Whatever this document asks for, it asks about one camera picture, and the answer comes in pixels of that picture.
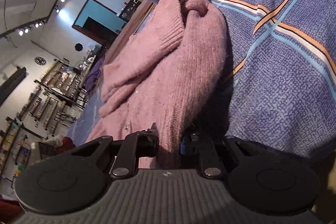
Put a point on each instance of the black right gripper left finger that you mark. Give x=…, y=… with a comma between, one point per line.
x=120, y=158

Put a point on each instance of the purple cloth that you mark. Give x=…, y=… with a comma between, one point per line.
x=93, y=76

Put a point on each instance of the pink knitted sweater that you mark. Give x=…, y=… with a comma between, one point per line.
x=164, y=76

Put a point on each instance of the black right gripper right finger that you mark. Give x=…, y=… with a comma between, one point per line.
x=215, y=158

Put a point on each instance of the blue framed doorway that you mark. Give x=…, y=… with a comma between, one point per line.
x=99, y=23

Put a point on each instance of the dark octagonal wall ornament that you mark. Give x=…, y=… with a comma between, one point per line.
x=78, y=47

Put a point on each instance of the blue patterned bed sheet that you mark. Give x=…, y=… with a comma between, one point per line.
x=278, y=88

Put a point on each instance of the round black wall ornament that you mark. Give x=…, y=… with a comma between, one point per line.
x=40, y=61

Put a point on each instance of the dark wooden wall shelf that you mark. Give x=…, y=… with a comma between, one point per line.
x=13, y=81

